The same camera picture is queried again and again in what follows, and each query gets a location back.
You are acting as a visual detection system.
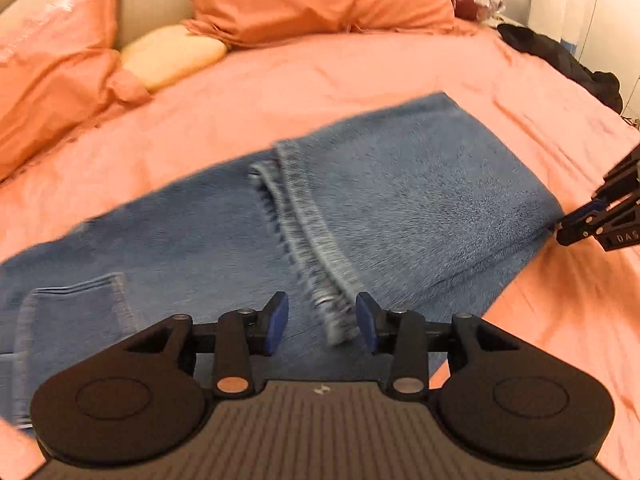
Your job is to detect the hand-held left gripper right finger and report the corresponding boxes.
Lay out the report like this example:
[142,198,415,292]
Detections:
[355,291,522,400]

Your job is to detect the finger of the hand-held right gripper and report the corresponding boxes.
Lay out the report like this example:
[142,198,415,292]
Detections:
[592,145,640,207]
[556,198,640,248]

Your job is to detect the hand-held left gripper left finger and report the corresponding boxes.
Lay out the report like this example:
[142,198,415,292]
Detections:
[122,291,291,400]

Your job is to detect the blue denim pants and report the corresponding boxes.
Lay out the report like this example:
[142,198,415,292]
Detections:
[0,91,566,431]

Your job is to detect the black jacket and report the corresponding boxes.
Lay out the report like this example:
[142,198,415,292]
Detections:
[497,23,624,115]

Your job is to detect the white wardrobe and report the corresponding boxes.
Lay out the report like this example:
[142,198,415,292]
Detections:
[595,0,640,126]

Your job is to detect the orange bed sheet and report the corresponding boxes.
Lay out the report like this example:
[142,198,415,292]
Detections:
[0,17,640,480]

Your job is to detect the small yellow pillow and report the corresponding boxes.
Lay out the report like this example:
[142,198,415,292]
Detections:
[120,25,229,94]

